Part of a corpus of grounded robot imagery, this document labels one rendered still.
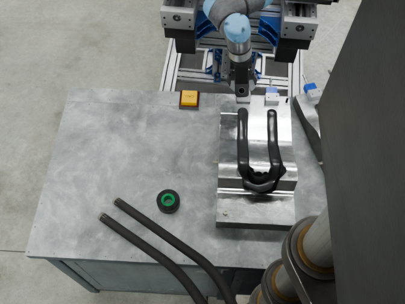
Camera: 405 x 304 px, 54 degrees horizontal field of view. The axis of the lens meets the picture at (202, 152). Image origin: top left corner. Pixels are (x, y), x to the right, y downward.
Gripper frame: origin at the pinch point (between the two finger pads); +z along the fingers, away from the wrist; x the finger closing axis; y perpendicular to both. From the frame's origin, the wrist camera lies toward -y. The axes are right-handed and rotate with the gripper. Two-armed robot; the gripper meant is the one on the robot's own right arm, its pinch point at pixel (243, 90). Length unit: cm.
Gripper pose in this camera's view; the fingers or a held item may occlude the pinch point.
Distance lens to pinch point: 149.2
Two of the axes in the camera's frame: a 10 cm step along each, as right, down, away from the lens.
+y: 0.4, -9.3, 3.6
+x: -9.9, 0.1, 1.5
